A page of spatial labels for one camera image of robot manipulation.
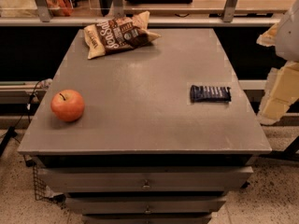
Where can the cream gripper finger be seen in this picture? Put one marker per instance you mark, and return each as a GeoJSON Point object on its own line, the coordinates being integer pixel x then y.
{"type": "Point", "coordinates": [268, 38]}
{"type": "Point", "coordinates": [280, 92]}

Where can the red apple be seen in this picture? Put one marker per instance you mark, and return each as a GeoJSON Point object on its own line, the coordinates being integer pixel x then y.
{"type": "Point", "coordinates": [67, 105]}

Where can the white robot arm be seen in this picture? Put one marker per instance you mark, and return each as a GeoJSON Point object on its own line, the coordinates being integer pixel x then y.
{"type": "Point", "coordinates": [287, 39]}

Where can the blue rxbar wrapper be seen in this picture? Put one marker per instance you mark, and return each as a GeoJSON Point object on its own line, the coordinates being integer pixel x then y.
{"type": "Point", "coordinates": [211, 94]}

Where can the grey drawer cabinet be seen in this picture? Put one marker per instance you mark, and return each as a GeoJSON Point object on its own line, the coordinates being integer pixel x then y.
{"type": "Point", "coordinates": [142, 152]}

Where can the brown sea salt chip bag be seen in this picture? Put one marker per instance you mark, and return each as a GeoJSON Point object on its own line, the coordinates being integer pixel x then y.
{"type": "Point", "coordinates": [118, 35]}

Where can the orange bag on shelf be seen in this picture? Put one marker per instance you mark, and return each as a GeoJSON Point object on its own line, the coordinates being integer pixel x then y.
{"type": "Point", "coordinates": [61, 8]}

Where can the metal shelf rack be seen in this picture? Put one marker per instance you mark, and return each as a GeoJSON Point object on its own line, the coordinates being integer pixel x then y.
{"type": "Point", "coordinates": [198, 13]}

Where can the wire mesh basket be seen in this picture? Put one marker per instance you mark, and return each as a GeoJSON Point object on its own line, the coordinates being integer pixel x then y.
{"type": "Point", "coordinates": [41, 191]}

